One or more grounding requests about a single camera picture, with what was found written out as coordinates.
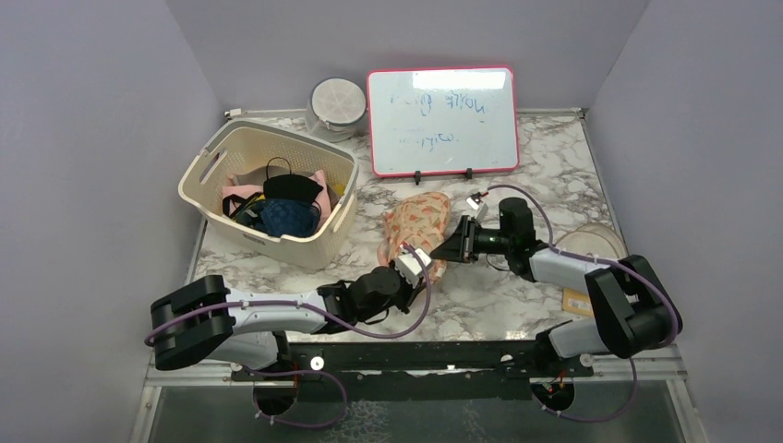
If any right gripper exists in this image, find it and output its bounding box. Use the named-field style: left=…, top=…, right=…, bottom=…
left=430, top=216, right=512, bottom=264

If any floral mesh laundry bag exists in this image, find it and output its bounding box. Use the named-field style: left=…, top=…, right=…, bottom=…
left=377, top=192, right=451, bottom=266

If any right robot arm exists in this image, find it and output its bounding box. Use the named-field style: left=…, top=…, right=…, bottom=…
left=430, top=198, right=681, bottom=376

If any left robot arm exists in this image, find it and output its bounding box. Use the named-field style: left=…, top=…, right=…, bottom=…
left=144, top=267, right=432, bottom=379

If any cream plastic laundry basket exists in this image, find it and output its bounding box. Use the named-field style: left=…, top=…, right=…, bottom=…
left=178, top=119, right=359, bottom=269

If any black bra in basket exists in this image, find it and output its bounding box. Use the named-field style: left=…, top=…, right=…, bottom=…
left=262, top=157, right=324, bottom=204

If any pink garment in basket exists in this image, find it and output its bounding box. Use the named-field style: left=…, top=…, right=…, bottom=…
left=222, top=166, right=339, bottom=225

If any blue lace garment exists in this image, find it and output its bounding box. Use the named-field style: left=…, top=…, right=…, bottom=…
left=244, top=198, right=320, bottom=238

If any small yellow notepad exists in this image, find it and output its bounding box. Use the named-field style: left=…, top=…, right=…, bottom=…
left=562, top=288, right=594, bottom=317

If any pink framed whiteboard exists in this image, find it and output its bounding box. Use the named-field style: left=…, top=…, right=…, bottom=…
left=367, top=66, right=520, bottom=177

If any round white disc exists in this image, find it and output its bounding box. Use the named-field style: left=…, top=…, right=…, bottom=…
left=555, top=222, right=628, bottom=259

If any white round mesh container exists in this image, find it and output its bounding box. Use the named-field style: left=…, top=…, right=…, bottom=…
left=305, top=78, right=367, bottom=142

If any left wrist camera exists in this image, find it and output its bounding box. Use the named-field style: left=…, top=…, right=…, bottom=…
left=391, top=248, right=434, bottom=287

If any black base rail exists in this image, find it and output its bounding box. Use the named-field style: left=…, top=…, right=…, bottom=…
left=146, top=340, right=686, bottom=417

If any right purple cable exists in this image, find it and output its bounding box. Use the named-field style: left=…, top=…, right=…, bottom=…
left=479, top=184, right=683, bottom=425

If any purple cable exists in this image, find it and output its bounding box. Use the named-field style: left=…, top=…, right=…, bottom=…
left=144, top=244, right=434, bottom=430
left=479, top=184, right=683, bottom=425

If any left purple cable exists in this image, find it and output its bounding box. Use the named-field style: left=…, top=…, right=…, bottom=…
left=144, top=244, right=434, bottom=430

